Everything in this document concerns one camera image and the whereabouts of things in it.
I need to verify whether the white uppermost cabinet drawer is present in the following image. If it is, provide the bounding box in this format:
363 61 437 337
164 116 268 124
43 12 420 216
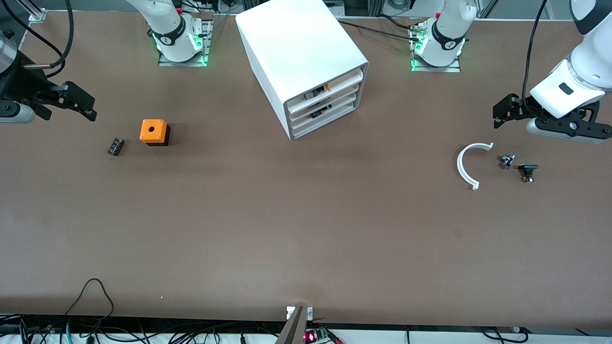
286 68 365 114

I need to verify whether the orange push button blue body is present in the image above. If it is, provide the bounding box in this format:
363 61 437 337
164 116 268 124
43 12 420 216
305 85 332 102

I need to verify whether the white lowest cabinet drawer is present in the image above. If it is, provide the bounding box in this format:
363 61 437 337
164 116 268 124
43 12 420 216
292 103 358 140

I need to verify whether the orange box with hole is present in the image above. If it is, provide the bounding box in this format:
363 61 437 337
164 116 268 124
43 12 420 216
140 119 171 146

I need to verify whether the circuit board with red light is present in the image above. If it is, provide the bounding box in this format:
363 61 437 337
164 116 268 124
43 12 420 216
304 327 345 344

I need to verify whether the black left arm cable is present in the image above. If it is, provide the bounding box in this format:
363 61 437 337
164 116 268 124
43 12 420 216
521 0 548 113

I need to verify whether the white curved plastic bracket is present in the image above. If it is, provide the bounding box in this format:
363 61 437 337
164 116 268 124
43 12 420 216
457 142 494 191

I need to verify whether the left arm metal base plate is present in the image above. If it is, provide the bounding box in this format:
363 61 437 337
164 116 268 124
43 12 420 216
410 21 462 73

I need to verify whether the aluminium frame profile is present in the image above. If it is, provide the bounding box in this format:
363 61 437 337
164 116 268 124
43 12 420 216
28 0 49 23

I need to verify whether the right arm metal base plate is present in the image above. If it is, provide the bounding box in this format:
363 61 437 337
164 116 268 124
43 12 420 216
158 19 214 67

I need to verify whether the black cable behind cabinet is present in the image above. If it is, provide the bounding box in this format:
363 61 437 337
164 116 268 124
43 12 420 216
337 18 422 41

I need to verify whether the black looped thin cable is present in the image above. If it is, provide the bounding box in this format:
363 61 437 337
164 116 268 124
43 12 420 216
65 279 115 330

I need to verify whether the black cable bundle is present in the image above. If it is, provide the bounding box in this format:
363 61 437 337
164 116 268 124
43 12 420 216
0 313 287 344

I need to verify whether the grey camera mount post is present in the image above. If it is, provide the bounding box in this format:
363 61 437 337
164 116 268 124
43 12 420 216
275 306 314 344

